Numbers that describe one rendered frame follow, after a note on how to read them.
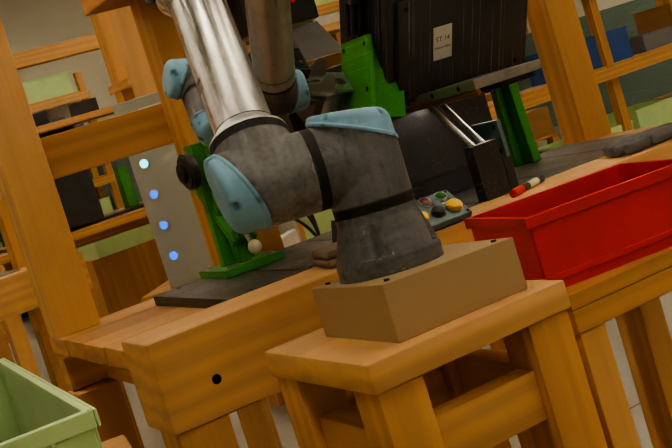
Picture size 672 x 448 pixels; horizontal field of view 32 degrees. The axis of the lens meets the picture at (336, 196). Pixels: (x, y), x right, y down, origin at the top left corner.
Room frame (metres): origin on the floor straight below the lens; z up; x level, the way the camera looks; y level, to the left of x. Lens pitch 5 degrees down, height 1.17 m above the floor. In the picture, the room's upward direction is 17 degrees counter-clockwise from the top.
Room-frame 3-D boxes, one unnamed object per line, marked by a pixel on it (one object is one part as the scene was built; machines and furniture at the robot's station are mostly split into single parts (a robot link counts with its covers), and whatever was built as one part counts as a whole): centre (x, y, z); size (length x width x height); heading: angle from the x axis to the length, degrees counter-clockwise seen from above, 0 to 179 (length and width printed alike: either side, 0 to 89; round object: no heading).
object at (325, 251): (2.00, 0.02, 0.91); 0.10 x 0.08 x 0.03; 17
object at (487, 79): (2.34, -0.29, 1.11); 0.39 x 0.16 x 0.03; 27
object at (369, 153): (1.61, -0.04, 1.09); 0.13 x 0.12 x 0.14; 100
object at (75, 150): (2.72, -0.01, 1.23); 1.30 x 0.05 x 0.09; 117
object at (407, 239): (1.61, -0.05, 0.97); 0.15 x 0.15 x 0.10
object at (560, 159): (2.39, -0.17, 0.89); 1.10 x 0.42 x 0.02; 117
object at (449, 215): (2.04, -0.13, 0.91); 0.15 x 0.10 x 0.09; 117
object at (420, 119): (2.57, -0.21, 1.07); 0.30 x 0.18 x 0.34; 117
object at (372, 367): (1.61, -0.05, 0.83); 0.32 x 0.32 x 0.04; 27
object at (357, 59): (2.31, -0.13, 1.17); 0.13 x 0.12 x 0.20; 117
